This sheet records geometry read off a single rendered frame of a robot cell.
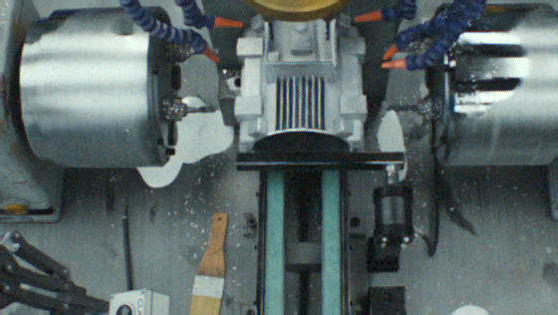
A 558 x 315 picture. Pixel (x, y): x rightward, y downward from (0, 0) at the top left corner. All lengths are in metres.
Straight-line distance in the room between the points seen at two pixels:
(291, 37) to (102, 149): 0.32
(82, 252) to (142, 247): 0.11
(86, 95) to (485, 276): 0.73
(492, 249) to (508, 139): 0.30
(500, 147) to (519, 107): 0.07
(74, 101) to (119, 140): 0.09
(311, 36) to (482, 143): 0.29
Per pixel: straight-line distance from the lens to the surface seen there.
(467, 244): 1.52
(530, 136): 1.29
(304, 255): 1.45
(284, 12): 1.07
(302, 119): 1.26
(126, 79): 1.25
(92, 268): 1.54
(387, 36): 1.42
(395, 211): 1.27
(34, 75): 1.30
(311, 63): 1.25
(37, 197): 1.49
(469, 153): 1.30
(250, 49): 1.34
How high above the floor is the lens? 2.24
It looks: 67 degrees down
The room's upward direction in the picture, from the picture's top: 7 degrees counter-clockwise
